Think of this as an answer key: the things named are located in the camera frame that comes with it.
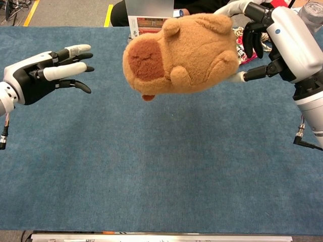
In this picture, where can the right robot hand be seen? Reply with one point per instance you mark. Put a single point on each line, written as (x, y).
(285, 43)

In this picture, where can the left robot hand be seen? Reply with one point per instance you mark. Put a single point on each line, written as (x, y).
(48, 73)

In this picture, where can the brown capybara plush toy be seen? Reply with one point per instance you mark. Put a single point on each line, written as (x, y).
(184, 55)

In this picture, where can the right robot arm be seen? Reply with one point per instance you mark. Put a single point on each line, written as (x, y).
(310, 116)

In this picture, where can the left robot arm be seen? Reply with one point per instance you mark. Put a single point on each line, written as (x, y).
(6, 98)

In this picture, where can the grey plastic bag roll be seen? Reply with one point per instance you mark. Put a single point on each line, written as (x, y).
(311, 17)

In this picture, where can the red green snack pouch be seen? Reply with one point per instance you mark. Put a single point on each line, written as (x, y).
(243, 56)

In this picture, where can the person in black clothes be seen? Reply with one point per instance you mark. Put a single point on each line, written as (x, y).
(196, 7)

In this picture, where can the blue felt table mat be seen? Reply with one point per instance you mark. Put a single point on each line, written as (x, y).
(151, 164)

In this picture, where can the aluminium table edge rail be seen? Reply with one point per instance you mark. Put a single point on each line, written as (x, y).
(161, 237)

